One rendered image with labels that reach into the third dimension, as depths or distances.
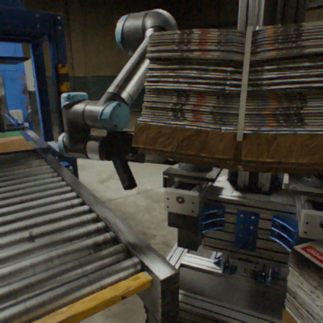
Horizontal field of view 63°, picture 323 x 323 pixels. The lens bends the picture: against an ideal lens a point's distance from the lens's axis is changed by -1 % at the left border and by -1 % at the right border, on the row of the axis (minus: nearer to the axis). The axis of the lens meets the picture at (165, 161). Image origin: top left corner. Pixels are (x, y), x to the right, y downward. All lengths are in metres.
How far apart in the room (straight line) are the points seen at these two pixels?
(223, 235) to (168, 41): 0.88
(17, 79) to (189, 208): 3.36
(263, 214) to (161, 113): 0.75
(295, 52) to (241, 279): 1.22
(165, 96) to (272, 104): 0.19
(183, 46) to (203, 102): 0.11
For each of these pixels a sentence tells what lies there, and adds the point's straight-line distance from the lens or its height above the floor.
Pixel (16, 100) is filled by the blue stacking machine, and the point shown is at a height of 0.93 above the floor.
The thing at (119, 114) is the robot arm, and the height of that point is 1.11.
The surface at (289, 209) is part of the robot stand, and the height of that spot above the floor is 0.72.
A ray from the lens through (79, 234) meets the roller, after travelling 0.77.
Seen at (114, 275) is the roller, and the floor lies 0.79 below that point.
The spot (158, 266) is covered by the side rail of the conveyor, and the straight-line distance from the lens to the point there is 0.62.
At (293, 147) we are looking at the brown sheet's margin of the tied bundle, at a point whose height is 1.09.
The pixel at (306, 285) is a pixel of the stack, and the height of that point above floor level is 0.76.
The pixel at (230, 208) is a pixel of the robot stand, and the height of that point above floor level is 0.68.
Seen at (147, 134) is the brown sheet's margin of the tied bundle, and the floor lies 1.09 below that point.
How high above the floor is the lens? 1.19
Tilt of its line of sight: 17 degrees down
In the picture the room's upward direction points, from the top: straight up
